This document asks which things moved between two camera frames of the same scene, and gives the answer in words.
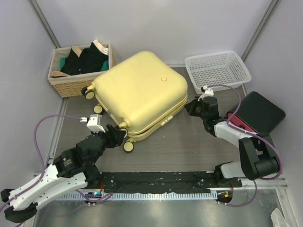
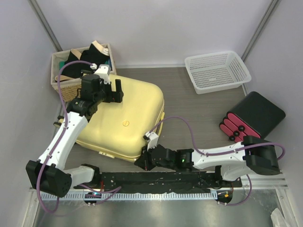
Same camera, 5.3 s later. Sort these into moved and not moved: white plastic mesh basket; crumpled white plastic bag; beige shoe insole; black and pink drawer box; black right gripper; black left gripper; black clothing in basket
Moved: black left gripper; beige shoe insole; black right gripper
Not moved: white plastic mesh basket; crumpled white plastic bag; black clothing in basket; black and pink drawer box
